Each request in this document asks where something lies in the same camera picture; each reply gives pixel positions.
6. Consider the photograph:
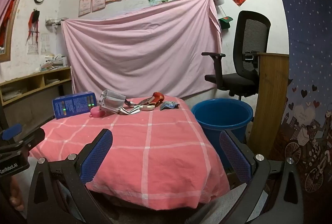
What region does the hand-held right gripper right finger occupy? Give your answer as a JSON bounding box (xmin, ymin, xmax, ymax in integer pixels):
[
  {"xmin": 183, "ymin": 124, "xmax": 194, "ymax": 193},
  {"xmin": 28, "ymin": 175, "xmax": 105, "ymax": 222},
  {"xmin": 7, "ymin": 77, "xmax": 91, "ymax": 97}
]
[{"xmin": 219, "ymin": 129, "xmax": 304, "ymax": 224}]

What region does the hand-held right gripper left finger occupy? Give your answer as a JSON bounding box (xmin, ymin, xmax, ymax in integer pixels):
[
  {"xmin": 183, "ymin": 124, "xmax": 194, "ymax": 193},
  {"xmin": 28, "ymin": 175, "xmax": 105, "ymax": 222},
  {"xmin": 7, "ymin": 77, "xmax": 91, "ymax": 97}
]
[{"xmin": 27, "ymin": 129, "xmax": 114, "ymax": 224}]

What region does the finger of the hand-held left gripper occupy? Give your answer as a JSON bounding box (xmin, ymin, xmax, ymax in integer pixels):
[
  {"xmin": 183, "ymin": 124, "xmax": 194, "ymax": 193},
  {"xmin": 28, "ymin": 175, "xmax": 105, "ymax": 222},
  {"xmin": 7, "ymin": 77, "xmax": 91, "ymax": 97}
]
[
  {"xmin": 0, "ymin": 124, "xmax": 23, "ymax": 142},
  {"xmin": 0, "ymin": 128, "xmax": 45, "ymax": 156}
]

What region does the blue plastic bucket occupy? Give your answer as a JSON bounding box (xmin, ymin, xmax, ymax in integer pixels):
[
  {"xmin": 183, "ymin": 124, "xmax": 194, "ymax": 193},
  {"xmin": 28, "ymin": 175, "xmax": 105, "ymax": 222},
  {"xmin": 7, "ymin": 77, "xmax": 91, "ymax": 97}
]
[{"xmin": 191, "ymin": 99, "xmax": 254, "ymax": 170}]

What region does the pink round lid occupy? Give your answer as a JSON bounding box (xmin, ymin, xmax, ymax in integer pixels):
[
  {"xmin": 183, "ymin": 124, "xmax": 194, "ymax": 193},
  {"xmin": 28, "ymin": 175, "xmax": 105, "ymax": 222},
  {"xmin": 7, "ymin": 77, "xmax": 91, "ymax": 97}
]
[{"xmin": 90, "ymin": 107, "xmax": 106, "ymax": 118}]

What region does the silver foil bag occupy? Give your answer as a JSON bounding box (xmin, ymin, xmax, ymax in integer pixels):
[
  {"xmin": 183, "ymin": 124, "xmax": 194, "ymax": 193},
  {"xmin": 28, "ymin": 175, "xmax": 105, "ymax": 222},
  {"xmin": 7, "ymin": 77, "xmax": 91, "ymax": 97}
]
[{"xmin": 98, "ymin": 89, "xmax": 127, "ymax": 114}]

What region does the white printed paper wrapper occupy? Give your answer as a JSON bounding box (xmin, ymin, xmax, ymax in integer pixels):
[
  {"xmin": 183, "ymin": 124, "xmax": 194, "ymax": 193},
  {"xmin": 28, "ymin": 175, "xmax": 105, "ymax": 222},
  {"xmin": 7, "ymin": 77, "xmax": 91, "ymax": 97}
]
[{"xmin": 119, "ymin": 105, "xmax": 142, "ymax": 116}]

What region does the dark patterned packet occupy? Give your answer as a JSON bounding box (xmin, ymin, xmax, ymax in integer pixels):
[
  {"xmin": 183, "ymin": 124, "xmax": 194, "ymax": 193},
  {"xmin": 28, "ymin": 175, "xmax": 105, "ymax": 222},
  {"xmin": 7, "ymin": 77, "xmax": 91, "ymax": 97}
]
[{"xmin": 139, "ymin": 97, "xmax": 156, "ymax": 107}]

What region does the blue wrapper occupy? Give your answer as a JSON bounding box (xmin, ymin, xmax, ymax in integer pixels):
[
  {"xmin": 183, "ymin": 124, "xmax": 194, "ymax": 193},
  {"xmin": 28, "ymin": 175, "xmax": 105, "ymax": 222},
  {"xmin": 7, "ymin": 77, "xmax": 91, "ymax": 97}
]
[{"xmin": 159, "ymin": 100, "xmax": 180, "ymax": 111}]

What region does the person's left hand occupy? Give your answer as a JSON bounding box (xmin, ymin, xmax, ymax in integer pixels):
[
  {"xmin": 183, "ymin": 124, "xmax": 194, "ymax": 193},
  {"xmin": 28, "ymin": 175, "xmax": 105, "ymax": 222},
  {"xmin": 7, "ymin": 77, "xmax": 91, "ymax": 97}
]
[{"xmin": 10, "ymin": 179, "xmax": 25, "ymax": 211}]

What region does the blue printed cardboard box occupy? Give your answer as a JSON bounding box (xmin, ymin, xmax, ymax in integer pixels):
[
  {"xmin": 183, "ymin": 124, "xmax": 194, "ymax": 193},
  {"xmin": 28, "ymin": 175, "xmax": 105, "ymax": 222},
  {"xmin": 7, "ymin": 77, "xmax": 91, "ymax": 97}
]
[{"xmin": 52, "ymin": 91, "xmax": 98, "ymax": 120}]

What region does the pink checked blanket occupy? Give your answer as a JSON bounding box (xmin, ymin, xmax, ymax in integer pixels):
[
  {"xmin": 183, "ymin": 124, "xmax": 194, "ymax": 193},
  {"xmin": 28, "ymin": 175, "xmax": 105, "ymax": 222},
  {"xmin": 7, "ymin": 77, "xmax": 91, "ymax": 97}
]
[{"xmin": 28, "ymin": 96, "xmax": 231, "ymax": 210}]

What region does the stack of books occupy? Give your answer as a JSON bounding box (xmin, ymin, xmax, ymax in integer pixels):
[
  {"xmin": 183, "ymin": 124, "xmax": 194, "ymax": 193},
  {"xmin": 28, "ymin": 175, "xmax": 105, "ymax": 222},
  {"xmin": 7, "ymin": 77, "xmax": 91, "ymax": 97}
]
[{"xmin": 39, "ymin": 54, "xmax": 68, "ymax": 71}]

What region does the red cloth strip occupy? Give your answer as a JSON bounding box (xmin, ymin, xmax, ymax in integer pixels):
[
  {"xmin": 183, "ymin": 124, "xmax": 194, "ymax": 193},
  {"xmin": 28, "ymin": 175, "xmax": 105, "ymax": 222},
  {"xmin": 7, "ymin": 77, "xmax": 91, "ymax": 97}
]
[{"xmin": 0, "ymin": 0, "xmax": 16, "ymax": 46}]

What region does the pink hanging bed sheet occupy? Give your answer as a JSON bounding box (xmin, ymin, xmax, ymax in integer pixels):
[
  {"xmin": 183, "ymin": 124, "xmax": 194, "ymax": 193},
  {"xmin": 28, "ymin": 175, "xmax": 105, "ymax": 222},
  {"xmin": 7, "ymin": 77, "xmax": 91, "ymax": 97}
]
[{"xmin": 61, "ymin": 0, "xmax": 223, "ymax": 99}]

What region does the red tassel ornament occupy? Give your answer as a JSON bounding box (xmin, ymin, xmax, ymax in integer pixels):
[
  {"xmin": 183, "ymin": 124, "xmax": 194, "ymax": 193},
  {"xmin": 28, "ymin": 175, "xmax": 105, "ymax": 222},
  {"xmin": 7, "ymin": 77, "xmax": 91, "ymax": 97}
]
[{"xmin": 28, "ymin": 8, "xmax": 40, "ymax": 42}]

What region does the black mesh office chair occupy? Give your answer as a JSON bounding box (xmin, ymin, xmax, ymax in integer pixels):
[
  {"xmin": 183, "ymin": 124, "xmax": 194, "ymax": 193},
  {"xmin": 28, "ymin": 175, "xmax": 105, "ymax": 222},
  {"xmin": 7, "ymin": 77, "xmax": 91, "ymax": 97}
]
[{"xmin": 202, "ymin": 10, "xmax": 271, "ymax": 101}]

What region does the green cap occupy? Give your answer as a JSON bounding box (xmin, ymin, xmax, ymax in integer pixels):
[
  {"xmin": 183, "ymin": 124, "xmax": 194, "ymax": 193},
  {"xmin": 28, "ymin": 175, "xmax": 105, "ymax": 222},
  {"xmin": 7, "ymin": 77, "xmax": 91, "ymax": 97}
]
[{"xmin": 218, "ymin": 15, "xmax": 232, "ymax": 30}]

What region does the blue printed curtain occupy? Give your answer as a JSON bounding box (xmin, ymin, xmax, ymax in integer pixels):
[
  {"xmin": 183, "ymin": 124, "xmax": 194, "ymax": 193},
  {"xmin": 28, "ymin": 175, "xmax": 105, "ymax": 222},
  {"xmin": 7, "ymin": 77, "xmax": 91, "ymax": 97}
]
[{"xmin": 266, "ymin": 0, "xmax": 332, "ymax": 224}]

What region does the wooden wall shelf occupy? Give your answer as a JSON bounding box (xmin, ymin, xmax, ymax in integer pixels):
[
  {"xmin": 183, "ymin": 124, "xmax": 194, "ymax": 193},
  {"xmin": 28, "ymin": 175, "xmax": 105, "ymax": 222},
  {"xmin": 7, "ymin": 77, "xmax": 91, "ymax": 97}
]
[{"xmin": 0, "ymin": 67, "xmax": 72, "ymax": 110}]

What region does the wooden window frame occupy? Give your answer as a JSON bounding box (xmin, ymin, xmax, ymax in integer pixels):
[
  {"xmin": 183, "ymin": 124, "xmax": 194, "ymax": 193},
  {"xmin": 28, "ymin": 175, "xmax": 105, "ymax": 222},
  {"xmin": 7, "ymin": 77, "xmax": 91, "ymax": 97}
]
[{"xmin": 0, "ymin": 0, "xmax": 26, "ymax": 62}]

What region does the white paper wall calendar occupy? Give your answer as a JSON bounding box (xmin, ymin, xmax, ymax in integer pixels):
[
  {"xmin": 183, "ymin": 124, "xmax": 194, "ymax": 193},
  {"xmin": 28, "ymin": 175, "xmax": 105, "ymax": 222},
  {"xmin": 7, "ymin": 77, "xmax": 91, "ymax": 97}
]
[{"xmin": 27, "ymin": 34, "xmax": 51, "ymax": 55}]

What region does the metal wall rack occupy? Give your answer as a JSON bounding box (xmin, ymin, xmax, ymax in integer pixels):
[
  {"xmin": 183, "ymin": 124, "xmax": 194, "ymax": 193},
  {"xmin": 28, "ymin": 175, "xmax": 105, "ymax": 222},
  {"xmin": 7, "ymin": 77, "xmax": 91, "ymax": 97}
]
[{"xmin": 46, "ymin": 17, "xmax": 68, "ymax": 26}]

